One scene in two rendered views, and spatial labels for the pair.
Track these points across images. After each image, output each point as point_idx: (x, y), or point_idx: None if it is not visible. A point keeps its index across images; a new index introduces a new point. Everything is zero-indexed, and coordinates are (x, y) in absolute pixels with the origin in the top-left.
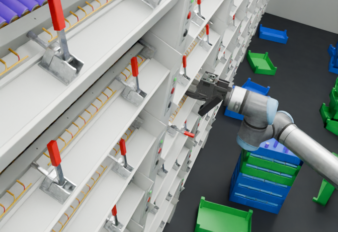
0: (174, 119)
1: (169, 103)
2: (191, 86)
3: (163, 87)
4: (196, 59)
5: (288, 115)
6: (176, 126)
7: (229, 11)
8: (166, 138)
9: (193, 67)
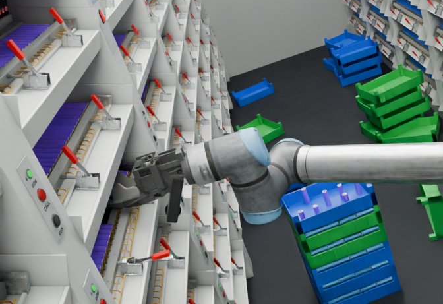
0: (132, 250)
1: (53, 217)
2: (129, 190)
3: (11, 196)
4: (105, 148)
5: (291, 140)
6: (140, 257)
7: (122, 68)
8: (130, 284)
9: (103, 159)
